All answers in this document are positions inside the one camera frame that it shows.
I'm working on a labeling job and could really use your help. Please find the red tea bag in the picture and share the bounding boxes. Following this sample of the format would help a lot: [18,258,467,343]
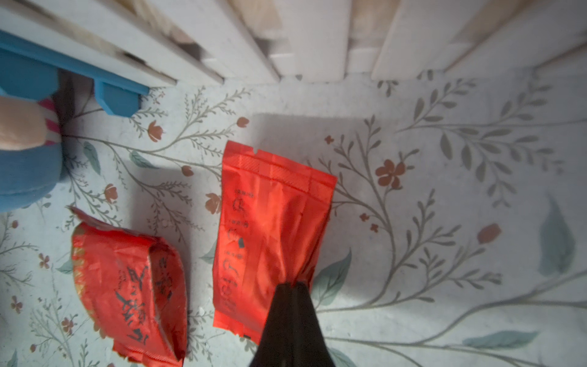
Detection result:
[212,141,337,343]
[70,207,188,366]

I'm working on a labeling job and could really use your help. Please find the blue white toy crib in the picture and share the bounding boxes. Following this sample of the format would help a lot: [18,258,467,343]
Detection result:
[1,1,586,117]

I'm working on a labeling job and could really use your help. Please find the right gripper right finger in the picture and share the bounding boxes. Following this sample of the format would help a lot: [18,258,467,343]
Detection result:
[293,283,334,367]

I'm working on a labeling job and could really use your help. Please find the plush doll blue pants outside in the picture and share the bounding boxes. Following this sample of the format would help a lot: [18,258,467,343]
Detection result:
[1,96,63,213]

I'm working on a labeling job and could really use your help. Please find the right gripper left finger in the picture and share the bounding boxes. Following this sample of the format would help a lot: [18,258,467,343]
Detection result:
[250,283,293,367]

